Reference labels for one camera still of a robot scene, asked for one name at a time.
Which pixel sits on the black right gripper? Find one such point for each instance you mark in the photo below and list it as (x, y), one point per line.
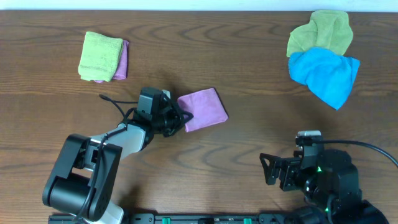
(282, 172)

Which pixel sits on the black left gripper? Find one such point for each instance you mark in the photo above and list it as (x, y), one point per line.
(175, 115)

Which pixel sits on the purple microfiber cloth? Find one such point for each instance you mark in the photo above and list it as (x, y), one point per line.
(206, 108)

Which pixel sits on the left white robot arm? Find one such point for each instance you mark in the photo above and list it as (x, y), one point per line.
(82, 179)

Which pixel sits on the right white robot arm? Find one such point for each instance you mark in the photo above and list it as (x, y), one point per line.
(329, 180)

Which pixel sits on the folded purple cloth under green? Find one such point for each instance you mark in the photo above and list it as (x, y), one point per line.
(122, 65)

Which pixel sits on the blue microfiber cloth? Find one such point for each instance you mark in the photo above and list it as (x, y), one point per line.
(327, 75)

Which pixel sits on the crumpled green microfiber cloth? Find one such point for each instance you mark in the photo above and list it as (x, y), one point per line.
(328, 29)

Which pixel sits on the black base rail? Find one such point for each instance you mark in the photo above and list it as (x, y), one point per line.
(149, 218)

